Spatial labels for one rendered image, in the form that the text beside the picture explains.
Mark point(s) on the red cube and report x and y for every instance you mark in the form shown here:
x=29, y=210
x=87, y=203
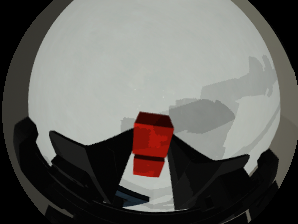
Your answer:
x=145, y=165
x=152, y=134

